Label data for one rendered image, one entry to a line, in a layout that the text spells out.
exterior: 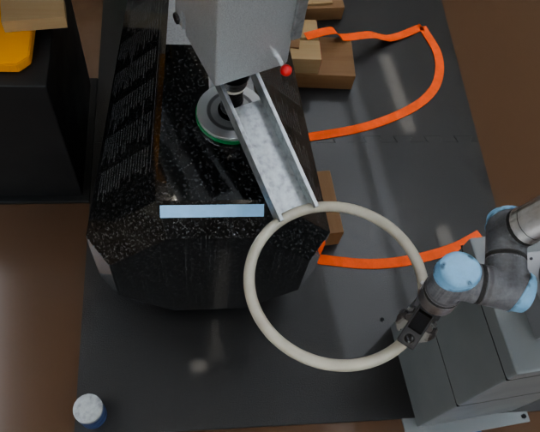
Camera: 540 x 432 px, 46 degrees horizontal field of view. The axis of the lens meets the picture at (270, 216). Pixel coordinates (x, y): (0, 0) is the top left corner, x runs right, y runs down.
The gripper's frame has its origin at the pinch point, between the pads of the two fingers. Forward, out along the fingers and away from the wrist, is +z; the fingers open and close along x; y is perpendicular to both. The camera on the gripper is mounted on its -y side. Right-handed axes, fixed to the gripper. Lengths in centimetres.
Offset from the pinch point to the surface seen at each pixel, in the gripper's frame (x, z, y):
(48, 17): 147, -5, 27
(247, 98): 78, -3, 40
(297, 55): 99, 54, 119
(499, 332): -20.4, 1.7, 16.1
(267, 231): 45.7, -6.1, 1.2
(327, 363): 13.7, -7.2, -21.4
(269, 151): 59, -10, 22
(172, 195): 76, 2, 0
